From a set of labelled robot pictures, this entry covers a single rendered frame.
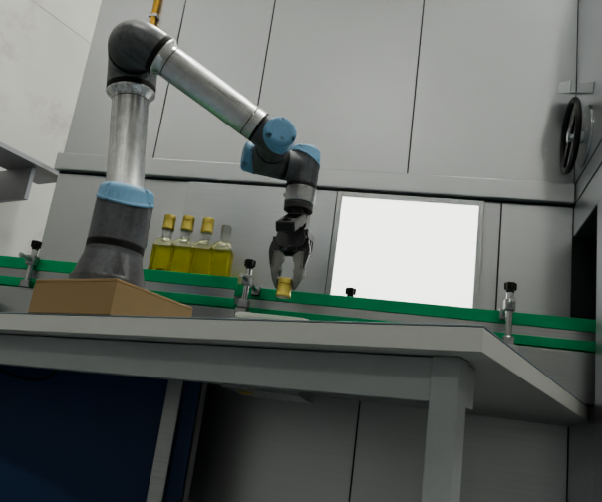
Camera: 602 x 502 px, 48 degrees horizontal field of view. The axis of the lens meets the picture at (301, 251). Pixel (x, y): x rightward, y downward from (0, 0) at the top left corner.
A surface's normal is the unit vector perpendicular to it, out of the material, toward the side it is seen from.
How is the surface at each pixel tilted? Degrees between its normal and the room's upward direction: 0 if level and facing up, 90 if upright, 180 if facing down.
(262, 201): 90
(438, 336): 90
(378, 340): 90
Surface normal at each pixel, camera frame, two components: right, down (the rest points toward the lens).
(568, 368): -0.15, -0.29
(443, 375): -0.49, -0.30
